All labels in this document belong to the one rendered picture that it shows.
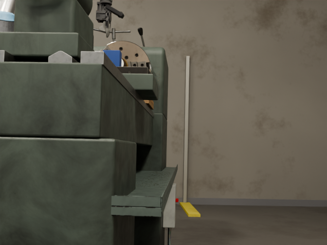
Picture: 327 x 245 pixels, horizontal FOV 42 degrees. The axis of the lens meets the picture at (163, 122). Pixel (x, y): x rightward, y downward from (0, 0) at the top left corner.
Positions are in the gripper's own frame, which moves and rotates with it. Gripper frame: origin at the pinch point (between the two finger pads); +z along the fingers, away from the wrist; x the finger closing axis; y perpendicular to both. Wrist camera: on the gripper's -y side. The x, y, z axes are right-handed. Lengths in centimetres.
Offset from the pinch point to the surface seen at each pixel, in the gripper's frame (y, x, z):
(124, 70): -23, 89, 37
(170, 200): -39, -18, 98
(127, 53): -15.2, 23.9, 16.2
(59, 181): -20, 159, 74
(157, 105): -31, 8, 42
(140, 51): -22.0, 24.0, 14.8
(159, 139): -33, 9, 61
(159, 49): -31.0, 7.2, 9.6
